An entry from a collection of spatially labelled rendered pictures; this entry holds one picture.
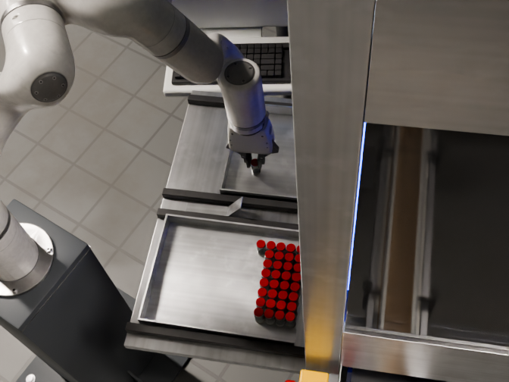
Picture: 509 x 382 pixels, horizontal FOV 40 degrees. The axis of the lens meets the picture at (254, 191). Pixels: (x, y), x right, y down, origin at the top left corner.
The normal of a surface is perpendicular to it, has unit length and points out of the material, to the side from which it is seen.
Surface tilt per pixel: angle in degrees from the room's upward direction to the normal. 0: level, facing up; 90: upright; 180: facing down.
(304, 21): 90
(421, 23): 90
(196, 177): 0
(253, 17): 90
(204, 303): 0
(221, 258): 0
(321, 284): 90
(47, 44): 27
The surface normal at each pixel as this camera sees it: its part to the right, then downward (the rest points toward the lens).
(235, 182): -0.07, -0.50
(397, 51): -0.17, 0.86
